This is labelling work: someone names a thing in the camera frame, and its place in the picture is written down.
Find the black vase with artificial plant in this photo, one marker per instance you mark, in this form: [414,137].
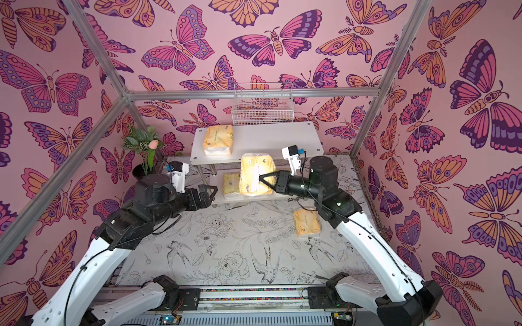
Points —
[144,143]

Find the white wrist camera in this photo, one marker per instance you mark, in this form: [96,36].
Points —
[293,155]
[177,172]

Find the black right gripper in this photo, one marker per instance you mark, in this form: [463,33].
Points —
[281,183]

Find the orange tissue pack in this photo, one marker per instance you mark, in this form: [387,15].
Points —
[218,140]
[307,223]
[252,166]

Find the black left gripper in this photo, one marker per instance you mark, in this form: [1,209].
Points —
[205,202]

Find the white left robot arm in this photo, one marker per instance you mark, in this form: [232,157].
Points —
[119,235]

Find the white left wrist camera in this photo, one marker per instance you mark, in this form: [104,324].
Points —
[177,172]

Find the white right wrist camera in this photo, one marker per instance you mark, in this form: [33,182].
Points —
[293,155]

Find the white two-tier shelf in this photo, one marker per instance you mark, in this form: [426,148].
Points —
[267,138]

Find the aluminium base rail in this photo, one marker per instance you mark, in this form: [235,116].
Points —
[261,301]

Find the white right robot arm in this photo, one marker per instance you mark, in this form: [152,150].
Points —
[347,217]

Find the white wire basket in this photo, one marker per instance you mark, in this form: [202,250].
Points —
[258,103]

